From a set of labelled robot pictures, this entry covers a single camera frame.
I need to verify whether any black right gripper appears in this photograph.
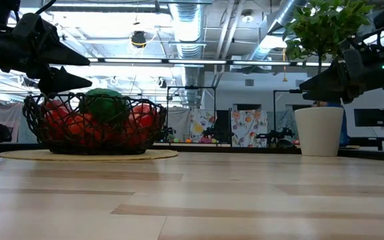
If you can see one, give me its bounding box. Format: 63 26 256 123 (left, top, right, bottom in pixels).
299 36 384 104

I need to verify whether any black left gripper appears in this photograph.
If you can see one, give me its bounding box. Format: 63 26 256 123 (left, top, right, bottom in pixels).
0 13 93 95

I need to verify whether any large red apple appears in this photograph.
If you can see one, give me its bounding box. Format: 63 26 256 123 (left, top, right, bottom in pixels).
41 99 75 141

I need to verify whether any red orange apple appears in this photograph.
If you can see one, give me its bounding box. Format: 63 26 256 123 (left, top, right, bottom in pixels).
67 113 113 144

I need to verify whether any red bell pepper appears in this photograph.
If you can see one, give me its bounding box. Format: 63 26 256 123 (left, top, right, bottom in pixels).
125 103 161 146

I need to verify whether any green plant in white pot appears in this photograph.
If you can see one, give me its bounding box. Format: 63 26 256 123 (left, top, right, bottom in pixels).
283 0 375 157

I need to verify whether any black monitor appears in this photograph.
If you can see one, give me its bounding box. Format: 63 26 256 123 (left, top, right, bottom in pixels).
353 108 384 128

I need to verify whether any pale pink cloth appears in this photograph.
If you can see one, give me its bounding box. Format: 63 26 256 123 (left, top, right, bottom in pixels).
0 102 25 144

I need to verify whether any black ceiling dome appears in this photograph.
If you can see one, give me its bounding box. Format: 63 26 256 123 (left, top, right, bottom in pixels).
131 30 147 49

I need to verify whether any floral curtain panel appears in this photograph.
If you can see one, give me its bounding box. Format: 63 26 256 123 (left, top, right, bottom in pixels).
231 109 269 148
189 109 218 144

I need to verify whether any round woven straw placemat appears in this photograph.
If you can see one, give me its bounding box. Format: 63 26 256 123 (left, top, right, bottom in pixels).
0 149 179 162

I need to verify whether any grey hanging cloth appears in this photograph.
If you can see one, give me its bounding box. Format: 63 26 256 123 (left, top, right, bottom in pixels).
167 107 192 141

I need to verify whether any long ceiling light bar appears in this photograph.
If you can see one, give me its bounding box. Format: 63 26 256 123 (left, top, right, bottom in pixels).
87 57 333 67

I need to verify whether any black metal frame stand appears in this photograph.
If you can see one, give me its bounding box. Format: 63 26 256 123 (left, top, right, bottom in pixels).
166 85 217 144
272 89 313 143

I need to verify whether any silver ventilation duct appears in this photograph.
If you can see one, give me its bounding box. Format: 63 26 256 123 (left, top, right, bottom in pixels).
245 0 309 67
169 0 209 107

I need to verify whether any dark brown wire basket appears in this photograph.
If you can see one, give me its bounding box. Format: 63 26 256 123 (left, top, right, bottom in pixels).
22 92 167 156

